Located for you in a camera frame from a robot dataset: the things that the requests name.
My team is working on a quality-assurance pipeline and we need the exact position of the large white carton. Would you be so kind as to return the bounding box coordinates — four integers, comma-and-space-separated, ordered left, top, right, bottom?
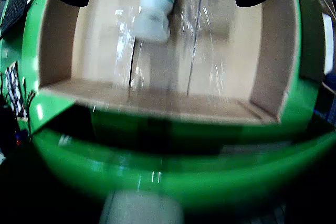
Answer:
322, 13, 336, 76

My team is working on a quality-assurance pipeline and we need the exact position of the beige packing tape roll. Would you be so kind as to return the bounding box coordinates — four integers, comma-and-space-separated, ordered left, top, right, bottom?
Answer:
99, 189, 186, 224

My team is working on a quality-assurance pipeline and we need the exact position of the black laptop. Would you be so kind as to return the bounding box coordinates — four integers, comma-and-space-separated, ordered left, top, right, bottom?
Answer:
0, 0, 40, 38

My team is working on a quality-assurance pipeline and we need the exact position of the large flat cardboard tray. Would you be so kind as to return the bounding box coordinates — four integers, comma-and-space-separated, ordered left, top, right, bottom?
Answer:
38, 0, 294, 125

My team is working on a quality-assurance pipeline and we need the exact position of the white bottle teal label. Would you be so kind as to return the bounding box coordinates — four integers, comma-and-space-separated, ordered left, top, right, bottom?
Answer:
133, 0, 182, 43

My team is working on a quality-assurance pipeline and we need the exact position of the green metal cabinet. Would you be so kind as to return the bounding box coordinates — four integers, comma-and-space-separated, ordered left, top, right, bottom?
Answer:
26, 103, 336, 224

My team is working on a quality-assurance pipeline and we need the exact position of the black white printed sheet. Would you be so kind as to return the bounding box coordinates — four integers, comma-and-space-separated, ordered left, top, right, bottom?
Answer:
5, 61, 29, 122

